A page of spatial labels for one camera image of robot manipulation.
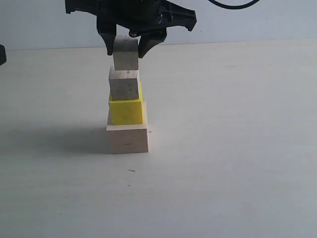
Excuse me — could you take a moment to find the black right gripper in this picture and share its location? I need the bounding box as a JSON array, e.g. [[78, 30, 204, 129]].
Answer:
[[65, 0, 197, 59]]

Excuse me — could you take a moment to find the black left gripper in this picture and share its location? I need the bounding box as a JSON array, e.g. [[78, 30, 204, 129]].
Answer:
[[0, 45, 6, 65]]

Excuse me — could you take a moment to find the small wooden cube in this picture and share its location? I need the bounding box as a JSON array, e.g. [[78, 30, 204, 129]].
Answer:
[[112, 36, 139, 70]]

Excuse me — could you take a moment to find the medium wooden cube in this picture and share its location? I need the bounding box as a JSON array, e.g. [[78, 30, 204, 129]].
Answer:
[[108, 66, 140, 101]]

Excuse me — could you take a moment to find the yellow cube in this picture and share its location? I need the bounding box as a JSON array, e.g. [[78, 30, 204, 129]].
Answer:
[[108, 82, 144, 125]]

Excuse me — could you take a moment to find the large wooden cube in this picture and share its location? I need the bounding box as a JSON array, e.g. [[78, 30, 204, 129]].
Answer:
[[106, 101, 149, 154]]

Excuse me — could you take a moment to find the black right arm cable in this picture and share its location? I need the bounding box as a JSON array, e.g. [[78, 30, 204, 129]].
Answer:
[[208, 0, 260, 10]]

